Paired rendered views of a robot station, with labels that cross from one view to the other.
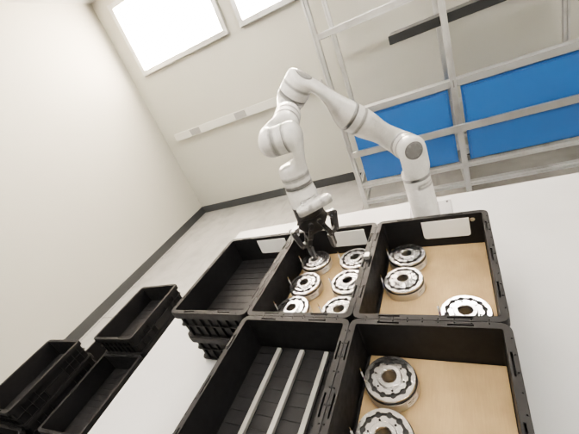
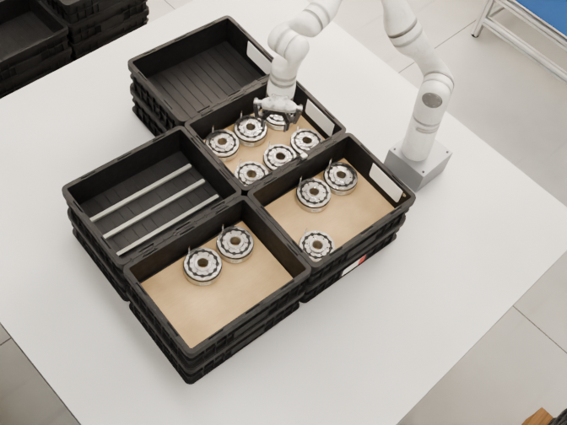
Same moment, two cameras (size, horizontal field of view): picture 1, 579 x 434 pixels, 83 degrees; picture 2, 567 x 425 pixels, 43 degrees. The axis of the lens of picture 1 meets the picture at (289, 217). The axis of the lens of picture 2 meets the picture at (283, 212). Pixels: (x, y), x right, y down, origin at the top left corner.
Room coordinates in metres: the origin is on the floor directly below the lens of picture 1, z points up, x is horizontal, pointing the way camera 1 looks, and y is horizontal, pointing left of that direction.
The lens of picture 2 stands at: (-0.55, -0.30, 2.56)
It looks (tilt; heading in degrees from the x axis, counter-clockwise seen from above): 56 degrees down; 8
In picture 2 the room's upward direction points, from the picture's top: 12 degrees clockwise
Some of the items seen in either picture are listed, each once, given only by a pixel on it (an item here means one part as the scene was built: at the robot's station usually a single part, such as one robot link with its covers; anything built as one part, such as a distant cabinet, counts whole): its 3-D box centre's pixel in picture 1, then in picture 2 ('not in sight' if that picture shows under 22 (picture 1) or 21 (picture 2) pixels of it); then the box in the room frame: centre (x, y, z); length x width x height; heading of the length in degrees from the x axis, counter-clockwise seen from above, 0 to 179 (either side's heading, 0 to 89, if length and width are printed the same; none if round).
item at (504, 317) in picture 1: (426, 261); (332, 197); (0.64, -0.27, 0.92); 0.40 x 0.30 x 0.02; 147
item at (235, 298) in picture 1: (244, 283); (206, 78); (0.97, 0.23, 0.87); 0.40 x 0.30 x 0.11; 147
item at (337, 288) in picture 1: (347, 282); (280, 158); (0.77, -0.08, 0.86); 0.10 x 0.10 x 0.01
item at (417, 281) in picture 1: (402, 280); (313, 192); (0.68, -0.21, 0.86); 0.10 x 0.10 x 0.01
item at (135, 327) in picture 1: (158, 337); (92, 9); (1.59, 0.98, 0.37); 0.40 x 0.30 x 0.45; 151
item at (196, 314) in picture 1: (238, 271); (206, 67); (0.97, 0.23, 0.92); 0.40 x 0.30 x 0.02; 147
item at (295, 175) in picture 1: (290, 154); (288, 58); (0.75, -0.06, 1.27); 0.09 x 0.07 x 0.15; 69
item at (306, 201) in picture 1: (304, 193); (281, 88); (0.74, -0.06, 1.18); 0.11 x 0.09 x 0.06; 13
